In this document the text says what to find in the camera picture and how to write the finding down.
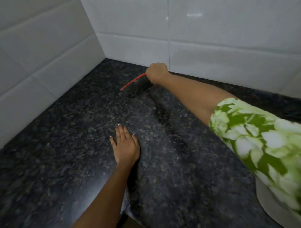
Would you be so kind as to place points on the green floral sleeve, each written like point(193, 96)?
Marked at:
point(261, 138)

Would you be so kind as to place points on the person's right hand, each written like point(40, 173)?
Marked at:
point(158, 72)

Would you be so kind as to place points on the person's right fingers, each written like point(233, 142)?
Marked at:
point(150, 74)

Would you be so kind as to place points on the red plastic scraper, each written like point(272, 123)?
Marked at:
point(132, 81)

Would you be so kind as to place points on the person's left hand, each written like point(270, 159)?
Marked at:
point(124, 148)

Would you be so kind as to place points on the person's left thumb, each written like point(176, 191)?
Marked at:
point(136, 141)

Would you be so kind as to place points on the person's right forearm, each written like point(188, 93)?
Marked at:
point(195, 96)

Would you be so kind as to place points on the person's left little finger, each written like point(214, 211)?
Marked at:
point(112, 141)

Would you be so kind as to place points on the person's left forearm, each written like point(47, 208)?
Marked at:
point(107, 199)

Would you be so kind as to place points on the granite pattern adhesive film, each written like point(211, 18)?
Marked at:
point(178, 152)

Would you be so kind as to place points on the white backing paper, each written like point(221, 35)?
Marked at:
point(272, 206)

